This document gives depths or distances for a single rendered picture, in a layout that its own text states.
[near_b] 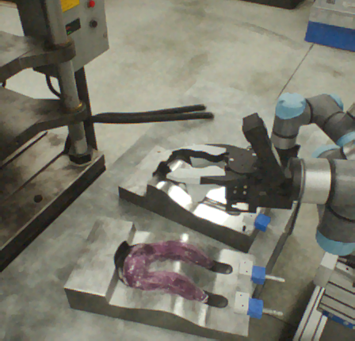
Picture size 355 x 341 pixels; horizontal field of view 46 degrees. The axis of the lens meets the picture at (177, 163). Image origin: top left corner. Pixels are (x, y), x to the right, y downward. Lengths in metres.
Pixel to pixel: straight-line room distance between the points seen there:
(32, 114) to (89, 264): 0.62
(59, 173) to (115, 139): 1.42
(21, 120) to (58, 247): 0.47
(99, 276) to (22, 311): 0.26
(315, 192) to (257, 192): 0.09
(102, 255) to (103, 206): 0.31
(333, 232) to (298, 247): 1.71
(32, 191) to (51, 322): 0.56
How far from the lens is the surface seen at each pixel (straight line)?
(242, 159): 0.70
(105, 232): 1.31
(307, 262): 2.44
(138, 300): 1.21
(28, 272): 1.42
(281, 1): 5.27
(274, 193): 0.72
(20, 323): 1.33
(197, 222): 1.40
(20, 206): 1.63
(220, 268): 1.30
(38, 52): 1.45
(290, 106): 1.17
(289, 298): 2.29
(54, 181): 1.69
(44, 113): 1.59
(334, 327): 2.03
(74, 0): 1.67
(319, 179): 0.69
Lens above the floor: 1.92
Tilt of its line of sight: 42 degrees down
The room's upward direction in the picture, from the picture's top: straight up
